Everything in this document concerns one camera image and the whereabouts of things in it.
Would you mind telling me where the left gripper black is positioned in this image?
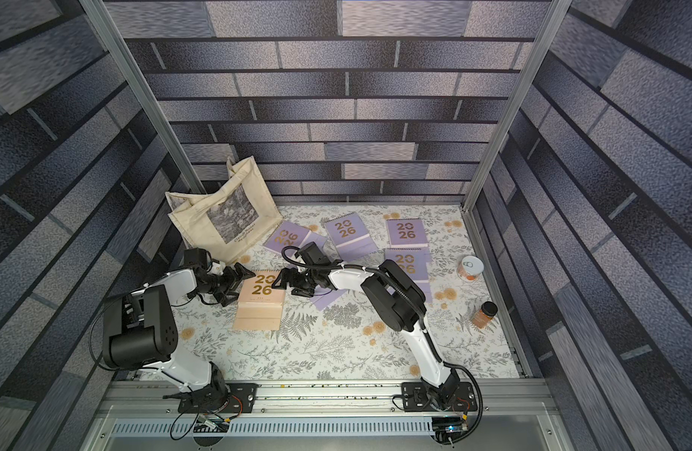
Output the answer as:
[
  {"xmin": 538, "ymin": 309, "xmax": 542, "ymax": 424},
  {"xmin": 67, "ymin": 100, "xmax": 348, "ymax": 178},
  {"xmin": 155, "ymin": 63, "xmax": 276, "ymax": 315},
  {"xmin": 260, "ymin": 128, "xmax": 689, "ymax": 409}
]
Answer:
[{"xmin": 200, "ymin": 261, "xmax": 257, "ymax": 304}]

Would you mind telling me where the purple calendar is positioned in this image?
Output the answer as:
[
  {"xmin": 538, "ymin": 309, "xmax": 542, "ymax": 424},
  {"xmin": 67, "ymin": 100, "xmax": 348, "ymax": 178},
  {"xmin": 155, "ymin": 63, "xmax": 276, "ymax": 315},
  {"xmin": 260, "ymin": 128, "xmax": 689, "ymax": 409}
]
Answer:
[
  {"xmin": 310, "ymin": 288, "xmax": 348, "ymax": 311},
  {"xmin": 325, "ymin": 212, "xmax": 378, "ymax": 262},
  {"xmin": 263, "ymin": 221, "xmax": 327, "ymax": 254},
  {"xmin": 385, "ymin": 249, "xmax": 433, "ymax": 303},
  {"xmin": 387, "ymin": 218, "xmax": 429, "ymax": 248}
]

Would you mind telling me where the pink 2026 desk calendar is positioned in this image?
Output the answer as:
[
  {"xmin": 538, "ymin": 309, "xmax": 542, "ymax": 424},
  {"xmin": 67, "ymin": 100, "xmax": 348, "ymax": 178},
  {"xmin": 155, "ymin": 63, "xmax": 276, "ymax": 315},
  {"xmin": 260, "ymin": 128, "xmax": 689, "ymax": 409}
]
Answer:
[{"xmin": 232, "ymin": 271, "xmax": 286, "ymax": 331}]

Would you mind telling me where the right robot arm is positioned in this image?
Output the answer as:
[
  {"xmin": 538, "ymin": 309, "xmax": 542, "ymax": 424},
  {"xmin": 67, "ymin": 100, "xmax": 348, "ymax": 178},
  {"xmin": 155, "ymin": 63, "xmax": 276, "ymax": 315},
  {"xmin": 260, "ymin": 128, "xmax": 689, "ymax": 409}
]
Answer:
[{"xmin": 272, "ymin": 259, "xmax": 460, "ymax": 410}]

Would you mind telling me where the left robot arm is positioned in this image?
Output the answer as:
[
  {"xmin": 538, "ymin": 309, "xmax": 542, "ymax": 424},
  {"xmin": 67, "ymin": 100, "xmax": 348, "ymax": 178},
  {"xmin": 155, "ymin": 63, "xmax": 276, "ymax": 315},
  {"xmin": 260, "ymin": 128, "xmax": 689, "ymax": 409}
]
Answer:
[{"xmin": 102, "ymin": 248, "xmax": 257, "ymax": 415}]

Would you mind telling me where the beige Monet tote bag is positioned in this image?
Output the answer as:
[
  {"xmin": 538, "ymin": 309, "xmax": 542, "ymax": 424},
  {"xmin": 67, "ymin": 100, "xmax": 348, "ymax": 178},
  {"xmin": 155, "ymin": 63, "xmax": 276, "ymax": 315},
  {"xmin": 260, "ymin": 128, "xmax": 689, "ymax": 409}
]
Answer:
[{"xmin": 165, "ymin": 157, "xmax": 283, "ymax": 264}]

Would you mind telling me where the white orange round can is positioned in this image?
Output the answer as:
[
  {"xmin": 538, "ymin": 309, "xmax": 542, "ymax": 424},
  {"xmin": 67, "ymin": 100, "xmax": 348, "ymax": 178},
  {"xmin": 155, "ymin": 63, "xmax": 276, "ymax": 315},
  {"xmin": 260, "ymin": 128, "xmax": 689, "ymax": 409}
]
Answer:
[{"xmin": 457, "ymin": 256, "xmax": 484, "ymax": 281}]

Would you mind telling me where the brown jar black lid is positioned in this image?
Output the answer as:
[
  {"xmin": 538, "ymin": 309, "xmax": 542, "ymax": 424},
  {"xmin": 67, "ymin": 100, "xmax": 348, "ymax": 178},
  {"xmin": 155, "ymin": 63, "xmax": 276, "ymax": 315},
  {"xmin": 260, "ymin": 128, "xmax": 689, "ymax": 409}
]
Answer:
[{"xmin": 471, "ymin": 301, "xmax": 498, "ymax": 330}]

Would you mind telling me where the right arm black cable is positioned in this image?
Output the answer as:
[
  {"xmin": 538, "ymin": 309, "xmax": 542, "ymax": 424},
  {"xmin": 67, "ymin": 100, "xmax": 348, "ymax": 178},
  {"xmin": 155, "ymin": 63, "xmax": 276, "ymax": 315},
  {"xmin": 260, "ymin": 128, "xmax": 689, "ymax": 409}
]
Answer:
[{"xmin": 280, "ymin": 245, "xmax": 485, "ymax": 446}]

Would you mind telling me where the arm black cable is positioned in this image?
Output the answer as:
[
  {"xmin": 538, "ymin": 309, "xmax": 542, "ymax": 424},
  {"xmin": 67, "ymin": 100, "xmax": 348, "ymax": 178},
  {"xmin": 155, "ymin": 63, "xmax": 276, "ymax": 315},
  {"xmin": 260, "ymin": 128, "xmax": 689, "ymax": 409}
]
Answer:
[
  {"xmin": 88, "ymin": 303, "xmax": 234, "ymax": 443},
  {"xmin": 280, "ymin": 245, "xmax": 485, "ymax": 446}
]

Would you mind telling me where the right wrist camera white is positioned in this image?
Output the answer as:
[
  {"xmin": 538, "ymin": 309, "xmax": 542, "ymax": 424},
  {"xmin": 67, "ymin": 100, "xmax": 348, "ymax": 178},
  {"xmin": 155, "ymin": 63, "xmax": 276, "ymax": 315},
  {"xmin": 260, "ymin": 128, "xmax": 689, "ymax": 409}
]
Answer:
[{"xmin": 294, "ymin": 242, "xmax": 331, "ymax": 266}]

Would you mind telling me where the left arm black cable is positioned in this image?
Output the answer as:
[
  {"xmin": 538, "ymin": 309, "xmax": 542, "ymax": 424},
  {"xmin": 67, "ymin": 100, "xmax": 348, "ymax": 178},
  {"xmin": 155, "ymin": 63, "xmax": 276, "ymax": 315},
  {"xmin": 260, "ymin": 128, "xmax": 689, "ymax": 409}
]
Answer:
[{"xmin": 88, "ymin": 303, "xmax": 234, "ymax": 443}]

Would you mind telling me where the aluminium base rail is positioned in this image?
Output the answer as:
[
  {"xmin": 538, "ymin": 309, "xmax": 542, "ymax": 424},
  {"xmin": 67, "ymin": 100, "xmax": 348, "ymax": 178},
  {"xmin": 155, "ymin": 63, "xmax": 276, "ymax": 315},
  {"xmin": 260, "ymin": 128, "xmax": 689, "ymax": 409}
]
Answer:
[{"xmin": 81, "ymin": 379, "xmax": 573, "ymax": 450}]

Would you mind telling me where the left aluminium frame post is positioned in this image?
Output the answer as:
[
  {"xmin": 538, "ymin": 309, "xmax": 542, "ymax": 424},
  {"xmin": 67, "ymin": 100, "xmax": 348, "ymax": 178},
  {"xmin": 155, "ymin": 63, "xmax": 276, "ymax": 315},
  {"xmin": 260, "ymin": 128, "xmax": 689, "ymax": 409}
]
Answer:
[{"xmin": 79, "ymin": 0, "xmax": 206, "ymax": 195}]

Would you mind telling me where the aluminium frame post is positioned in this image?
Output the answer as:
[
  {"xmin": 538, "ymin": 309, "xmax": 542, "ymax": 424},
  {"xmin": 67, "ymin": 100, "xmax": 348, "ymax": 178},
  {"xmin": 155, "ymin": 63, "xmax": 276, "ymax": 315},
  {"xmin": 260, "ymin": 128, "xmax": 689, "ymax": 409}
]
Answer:
[
  {"xmin": 79, "ymin": 0, "xmax": 206, "ymax": 195},
  {"xmin": 463, "ymin": 0, "xmax": 573, "ymax": 212}
]

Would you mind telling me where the right aluminium frame post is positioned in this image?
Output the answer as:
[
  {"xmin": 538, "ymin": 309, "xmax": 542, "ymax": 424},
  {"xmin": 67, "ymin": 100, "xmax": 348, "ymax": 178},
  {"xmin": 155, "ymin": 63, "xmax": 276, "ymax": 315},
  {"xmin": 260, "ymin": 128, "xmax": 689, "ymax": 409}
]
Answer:
[{"xmin": 463, "ymin": 0, "xmax": 573, "ymax": 212}]

